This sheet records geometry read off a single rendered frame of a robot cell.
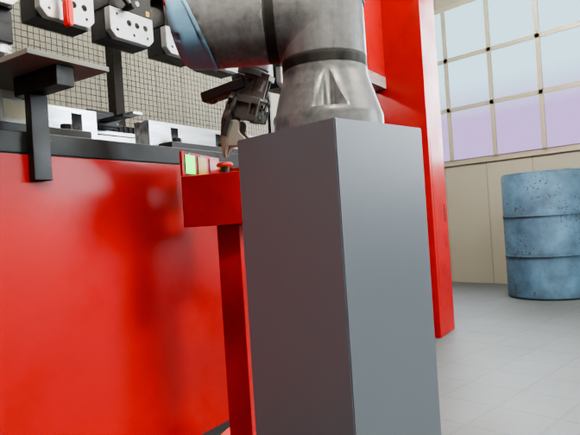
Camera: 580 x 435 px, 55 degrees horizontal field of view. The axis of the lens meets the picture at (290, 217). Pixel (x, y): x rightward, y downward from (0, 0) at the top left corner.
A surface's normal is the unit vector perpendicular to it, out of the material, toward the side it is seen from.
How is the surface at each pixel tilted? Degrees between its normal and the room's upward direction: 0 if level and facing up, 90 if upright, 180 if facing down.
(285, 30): 125
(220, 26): 110
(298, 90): 72
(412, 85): 90
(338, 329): 90
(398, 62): 90
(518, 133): 90
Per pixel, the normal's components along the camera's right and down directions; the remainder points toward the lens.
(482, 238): -0.72, 0.04
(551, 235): -0.29, 0.01
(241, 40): -0.02, 0.64
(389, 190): 0.69, -0.05
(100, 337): 0.84, -0.06
